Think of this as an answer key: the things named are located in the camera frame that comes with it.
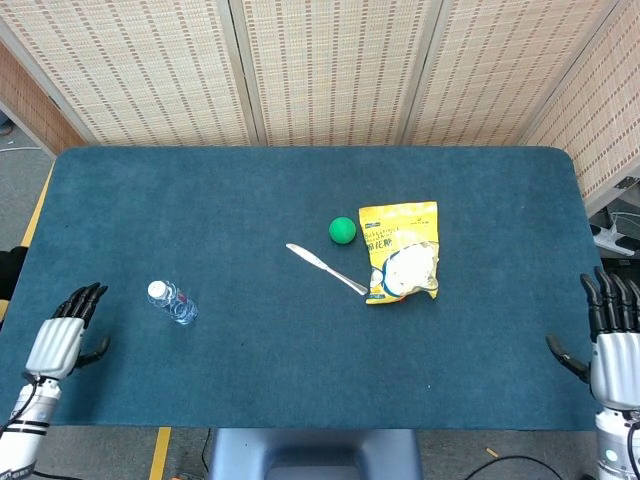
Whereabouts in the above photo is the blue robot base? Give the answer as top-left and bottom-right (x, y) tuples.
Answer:
(207, 428), (424, 480)

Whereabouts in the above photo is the blue table cloth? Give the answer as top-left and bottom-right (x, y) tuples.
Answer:
(0, 145), (602, 432)

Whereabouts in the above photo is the yellow snack bag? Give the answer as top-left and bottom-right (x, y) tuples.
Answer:
(358, 201), (441, 306)

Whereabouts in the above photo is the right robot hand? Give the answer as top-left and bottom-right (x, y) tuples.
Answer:
(545, 266), (640, 413)

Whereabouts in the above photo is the white power strip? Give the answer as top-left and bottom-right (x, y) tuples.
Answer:
(589, 223), (636, 258)

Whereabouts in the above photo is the woven folding screen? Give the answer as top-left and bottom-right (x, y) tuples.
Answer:
(0, 0), (640, 217)

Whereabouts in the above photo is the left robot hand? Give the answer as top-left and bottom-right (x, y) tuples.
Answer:
(24, 282), (112, 381)

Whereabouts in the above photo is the transparent water bottle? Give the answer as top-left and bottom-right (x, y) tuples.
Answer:
(146, 279), (200, 327)

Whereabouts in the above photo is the silver table knife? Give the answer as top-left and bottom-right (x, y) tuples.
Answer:
(285, 242), (369, 296)

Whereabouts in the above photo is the green ball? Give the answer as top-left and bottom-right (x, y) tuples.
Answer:
(328, 216), (358, 246)

